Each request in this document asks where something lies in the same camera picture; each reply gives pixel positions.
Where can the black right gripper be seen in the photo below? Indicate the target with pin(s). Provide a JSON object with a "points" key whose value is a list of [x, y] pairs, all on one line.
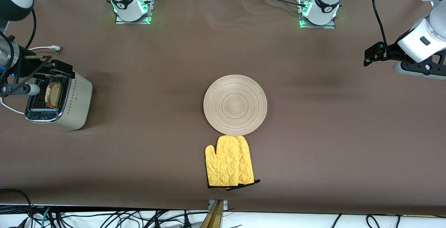
{"points": [[27, 68]]}

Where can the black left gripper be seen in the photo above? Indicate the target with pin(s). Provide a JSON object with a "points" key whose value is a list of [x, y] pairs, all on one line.
{"points": [[390, 52]]}

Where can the brown-crusted bread slice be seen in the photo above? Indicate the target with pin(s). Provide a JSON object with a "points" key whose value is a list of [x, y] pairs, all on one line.
{"points": [[54, 94]]}

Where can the round light wooden plate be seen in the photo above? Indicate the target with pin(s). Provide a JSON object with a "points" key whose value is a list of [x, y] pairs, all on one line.
{"points": [[235, 105]]}

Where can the beige chrome two-slot toaster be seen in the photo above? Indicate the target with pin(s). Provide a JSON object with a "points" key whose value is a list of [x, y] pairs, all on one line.
{"points": [[75, 102]]}

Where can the brass coloured bar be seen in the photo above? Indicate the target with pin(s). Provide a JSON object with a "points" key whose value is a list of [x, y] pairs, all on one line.
{"points": [[213, 217]]}

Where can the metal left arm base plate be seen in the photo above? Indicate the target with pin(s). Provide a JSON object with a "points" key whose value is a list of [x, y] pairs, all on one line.
{"points": [[318, 27]]}

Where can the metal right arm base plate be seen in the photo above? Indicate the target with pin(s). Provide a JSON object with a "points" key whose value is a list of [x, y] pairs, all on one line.
{"points": [[132, 22]]}

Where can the small metal table bracket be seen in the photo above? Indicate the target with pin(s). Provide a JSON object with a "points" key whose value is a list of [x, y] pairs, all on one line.
{"points": [[225, 204]]}

